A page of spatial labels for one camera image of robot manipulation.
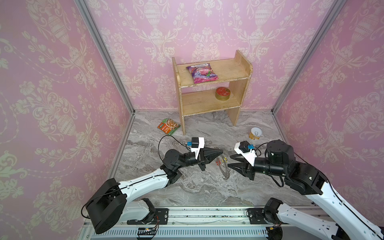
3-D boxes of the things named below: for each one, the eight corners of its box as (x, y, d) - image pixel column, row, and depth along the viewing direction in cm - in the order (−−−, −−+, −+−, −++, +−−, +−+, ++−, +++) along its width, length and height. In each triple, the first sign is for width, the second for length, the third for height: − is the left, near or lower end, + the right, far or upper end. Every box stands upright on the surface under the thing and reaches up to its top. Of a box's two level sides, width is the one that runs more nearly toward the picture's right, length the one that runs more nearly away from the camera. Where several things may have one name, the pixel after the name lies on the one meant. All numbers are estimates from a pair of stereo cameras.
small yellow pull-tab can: (249, 140, 106) (252, 135, 101) (247, 132, 110) (249, 127, 105) (260, 140, 106) (263, 135, 101) (257, 132, 110) (260, 127, 105)
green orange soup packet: (157, 127, 113) (156, 126, 111) (168, 118, 119) (167, 116, 118) (170, 136, 108) (169, 134, 107) (180, 125, 114) (180, 123, 113)
